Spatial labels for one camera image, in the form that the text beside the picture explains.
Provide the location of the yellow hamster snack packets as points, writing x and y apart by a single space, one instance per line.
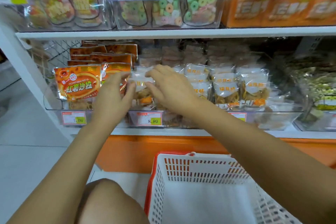
321 90

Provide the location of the orange shelf base panel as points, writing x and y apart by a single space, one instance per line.
126 153

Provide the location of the white snack shelf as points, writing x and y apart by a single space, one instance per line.
157 33

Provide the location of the orange label snack bag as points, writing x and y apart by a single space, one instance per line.
284 11
246 12
320 10

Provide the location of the person's right hand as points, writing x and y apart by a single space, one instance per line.
173 90

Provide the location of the person's right forearm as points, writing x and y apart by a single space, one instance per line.
273 163

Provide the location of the row of clear snacks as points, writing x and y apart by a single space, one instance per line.
278 116

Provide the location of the person's left hand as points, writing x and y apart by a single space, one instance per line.
113 103

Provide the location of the person's left forearm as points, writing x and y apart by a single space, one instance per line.
57 179

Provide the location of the white red-rimmed shopping basket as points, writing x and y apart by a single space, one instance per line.
183 168

